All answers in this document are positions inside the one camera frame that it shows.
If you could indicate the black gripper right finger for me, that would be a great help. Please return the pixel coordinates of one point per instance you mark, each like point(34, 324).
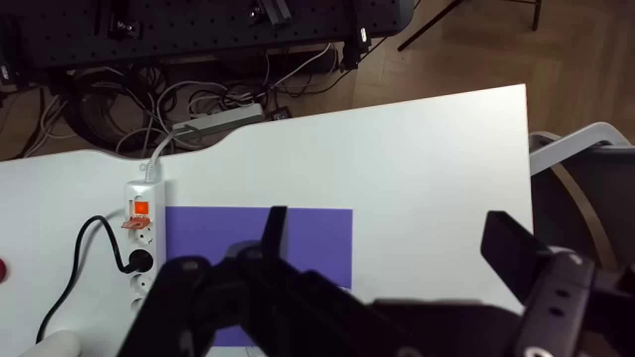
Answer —
point(554, 288)

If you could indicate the white power strip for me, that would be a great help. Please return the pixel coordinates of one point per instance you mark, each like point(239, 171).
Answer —
point(145, 231)

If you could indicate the white chair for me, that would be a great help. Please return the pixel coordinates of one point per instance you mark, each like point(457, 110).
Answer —
point(584, 193)

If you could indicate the grey power strip on floor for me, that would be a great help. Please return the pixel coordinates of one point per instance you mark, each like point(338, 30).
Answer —
point(221, 122)

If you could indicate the purple paper mat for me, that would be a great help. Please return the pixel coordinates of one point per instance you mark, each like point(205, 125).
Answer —
point(316, 239)

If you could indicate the black perforated breadboard base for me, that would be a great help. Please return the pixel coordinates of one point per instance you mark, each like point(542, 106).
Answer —
point(76, 32)

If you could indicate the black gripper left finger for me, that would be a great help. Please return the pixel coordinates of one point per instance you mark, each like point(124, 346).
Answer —
point(282, 310)

